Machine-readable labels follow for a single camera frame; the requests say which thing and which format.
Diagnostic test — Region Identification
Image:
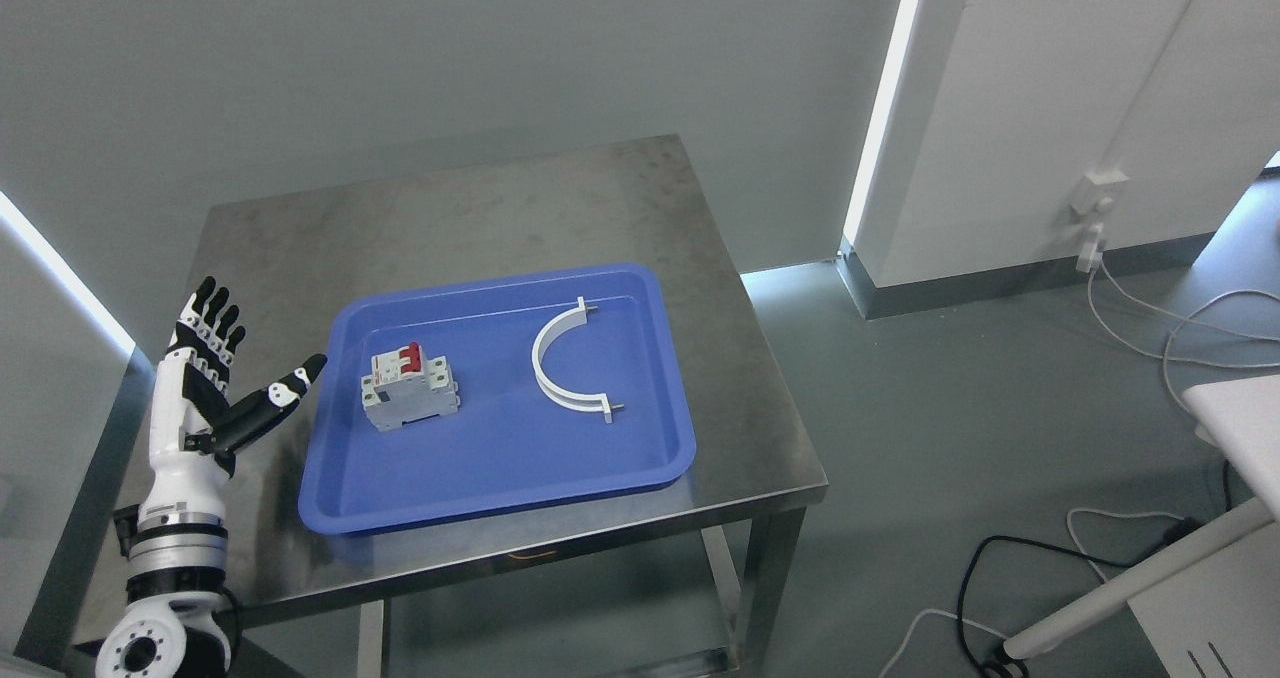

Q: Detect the blue plastic tray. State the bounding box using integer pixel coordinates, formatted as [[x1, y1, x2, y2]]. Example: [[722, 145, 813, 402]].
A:
[[298, 264, 696, 535]]

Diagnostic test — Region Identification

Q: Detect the white curved bracket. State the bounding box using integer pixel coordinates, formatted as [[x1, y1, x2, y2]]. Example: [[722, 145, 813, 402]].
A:
[[529, 296, 623, 427]]

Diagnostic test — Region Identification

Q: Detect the white desk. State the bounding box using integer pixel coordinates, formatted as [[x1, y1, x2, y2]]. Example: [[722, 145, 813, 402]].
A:
[[1004, 376, 1280, 678]]

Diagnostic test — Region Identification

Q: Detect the black cable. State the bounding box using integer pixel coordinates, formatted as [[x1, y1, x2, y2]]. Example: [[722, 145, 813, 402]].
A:
[[956, 458, 1233, 678]]

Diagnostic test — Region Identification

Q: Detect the white cable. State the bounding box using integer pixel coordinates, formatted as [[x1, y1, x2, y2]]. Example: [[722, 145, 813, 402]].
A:
[[1085, 253, 1280, 420]]

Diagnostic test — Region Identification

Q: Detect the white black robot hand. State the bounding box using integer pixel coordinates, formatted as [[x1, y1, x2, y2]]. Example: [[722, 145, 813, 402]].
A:
[[148, 276, 326, 473]]

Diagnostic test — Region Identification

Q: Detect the white red circuit breaker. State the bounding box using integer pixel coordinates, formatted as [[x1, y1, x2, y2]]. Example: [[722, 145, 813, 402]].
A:
[[360, 342, 461, 432]]

